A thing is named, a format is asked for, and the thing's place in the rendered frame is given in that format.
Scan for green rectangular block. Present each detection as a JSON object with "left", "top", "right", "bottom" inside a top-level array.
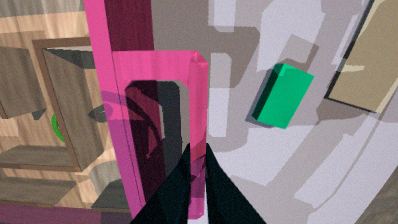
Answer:
[{"left": 252, "top": 63, "right": 314, "bottom": 129}]

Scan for beige flat board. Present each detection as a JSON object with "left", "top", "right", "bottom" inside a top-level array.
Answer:
[{"left": 325, "top": 0, "right": 398, "bottom": 113}]

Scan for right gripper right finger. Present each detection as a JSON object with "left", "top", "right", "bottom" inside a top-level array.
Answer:
[{"left": 205, "top": 143, "right": 267, "bottom": 224}]

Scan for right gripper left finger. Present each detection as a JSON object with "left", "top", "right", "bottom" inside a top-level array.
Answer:
[{"left": 130, "top": 143, "right": 191, "bottom": 224}]

